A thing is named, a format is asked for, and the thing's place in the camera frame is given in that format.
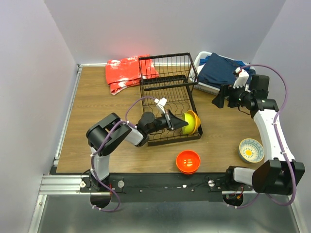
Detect yellow orange bowl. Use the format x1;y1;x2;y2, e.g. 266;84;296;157
187;110;201;134

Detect purple cable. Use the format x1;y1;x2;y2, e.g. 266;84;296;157
227;64;296;209
90;96;158;212

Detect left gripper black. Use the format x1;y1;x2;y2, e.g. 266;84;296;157
147;110;188;135

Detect red white folded cloth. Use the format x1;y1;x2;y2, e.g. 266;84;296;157
105;55;159;95

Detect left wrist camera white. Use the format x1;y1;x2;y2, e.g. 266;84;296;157
154;98;167;114

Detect green bowl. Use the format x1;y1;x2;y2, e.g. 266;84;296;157
182;113;196;135

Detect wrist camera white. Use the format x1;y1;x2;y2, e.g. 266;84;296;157
154;98;167;114
233;67;249;89

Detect aluminium table edge rail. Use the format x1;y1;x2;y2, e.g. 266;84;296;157
28;64;85;233

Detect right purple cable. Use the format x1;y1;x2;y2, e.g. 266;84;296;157
227;64;296;209

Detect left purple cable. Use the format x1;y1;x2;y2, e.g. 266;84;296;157
90;96;158;212

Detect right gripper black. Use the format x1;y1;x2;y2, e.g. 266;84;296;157
211;82;253;108

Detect white laundry basket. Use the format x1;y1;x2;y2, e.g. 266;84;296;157
194;51;247;95

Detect dark blue folded jeans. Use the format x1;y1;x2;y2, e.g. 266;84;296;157
197;53;246;88

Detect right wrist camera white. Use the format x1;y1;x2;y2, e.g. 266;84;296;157
233;67;249;89

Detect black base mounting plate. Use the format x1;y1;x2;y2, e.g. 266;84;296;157
80;172;253;202

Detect red orange bowl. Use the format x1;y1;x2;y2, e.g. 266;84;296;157
175;150;201;174

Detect black wire dish rack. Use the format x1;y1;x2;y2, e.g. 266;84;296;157
138;52;203;146

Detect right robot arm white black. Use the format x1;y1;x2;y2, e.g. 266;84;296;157
212;70;305;196

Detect blue patterned ceramic bowl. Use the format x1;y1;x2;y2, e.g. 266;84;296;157
238;138;264;164

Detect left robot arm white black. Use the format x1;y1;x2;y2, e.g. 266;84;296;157
86;110;189;192

